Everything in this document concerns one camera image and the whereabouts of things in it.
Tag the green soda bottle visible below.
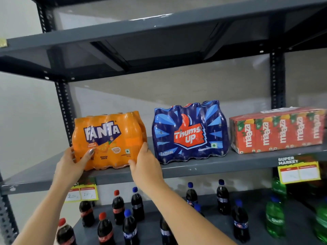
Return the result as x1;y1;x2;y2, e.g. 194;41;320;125
271;177;287;200
314;199;327;244
265;196;286;239

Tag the yellow price tag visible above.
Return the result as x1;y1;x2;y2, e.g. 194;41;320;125
64;177;99;203
277;156;321;185

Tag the grey metal shelving rack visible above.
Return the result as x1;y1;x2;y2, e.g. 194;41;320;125
0;0;327;245

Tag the person's left forearm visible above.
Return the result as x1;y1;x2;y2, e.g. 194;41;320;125
12;183;68;245

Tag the person's right forearm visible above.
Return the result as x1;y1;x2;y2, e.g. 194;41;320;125
144;183;237;245

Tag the red-capped cola bottle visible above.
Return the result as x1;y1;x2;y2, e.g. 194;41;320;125
97;212;116;245
112;190;126;225
56;218;77;245
79;201;95;227

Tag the orange soda bottle multipack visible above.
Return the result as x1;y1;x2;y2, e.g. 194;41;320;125
72;111;148;171

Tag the blue cola bottle multipack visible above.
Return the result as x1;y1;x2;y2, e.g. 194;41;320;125
152;100;230;165

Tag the person's left hand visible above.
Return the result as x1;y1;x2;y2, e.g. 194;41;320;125
52;146;95;192

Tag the group of blue-capped cola bottles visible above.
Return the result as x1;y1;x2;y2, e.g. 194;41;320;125
123;179;251;245

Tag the person's right hand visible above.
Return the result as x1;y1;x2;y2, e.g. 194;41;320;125
128;142;167;193

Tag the red juice carton multipack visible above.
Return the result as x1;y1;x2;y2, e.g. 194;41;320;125
229;107;326;154

